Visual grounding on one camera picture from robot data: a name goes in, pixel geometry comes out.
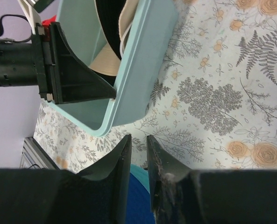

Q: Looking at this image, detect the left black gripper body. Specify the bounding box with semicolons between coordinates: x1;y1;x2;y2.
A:
0;24;54;102

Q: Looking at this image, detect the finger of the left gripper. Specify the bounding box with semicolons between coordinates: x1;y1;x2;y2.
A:
49;22;116;105

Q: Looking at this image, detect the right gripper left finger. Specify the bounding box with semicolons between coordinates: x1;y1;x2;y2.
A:
0;134;132;224

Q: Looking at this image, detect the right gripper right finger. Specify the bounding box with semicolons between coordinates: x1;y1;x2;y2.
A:
147;135;277;224

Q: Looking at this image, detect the dark blue bucket hat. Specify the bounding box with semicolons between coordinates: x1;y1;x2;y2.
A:
125;173;155;224

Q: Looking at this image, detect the teal bucket hat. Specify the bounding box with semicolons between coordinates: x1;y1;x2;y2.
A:
130;164;150;193

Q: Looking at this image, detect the red cloth hat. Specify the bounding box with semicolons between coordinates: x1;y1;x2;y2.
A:
42;15;57;27

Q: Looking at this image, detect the black beige cap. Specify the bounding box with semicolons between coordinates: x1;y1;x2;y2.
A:
89;0;139;78

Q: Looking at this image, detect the light teal plastic bin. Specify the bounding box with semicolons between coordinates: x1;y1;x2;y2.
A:
49;0;178;137

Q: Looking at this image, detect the floral table mat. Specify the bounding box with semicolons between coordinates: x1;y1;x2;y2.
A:
34;0;277;172

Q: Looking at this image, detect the aluminium front rail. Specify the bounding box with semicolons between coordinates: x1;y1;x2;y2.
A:
20;137;60;170

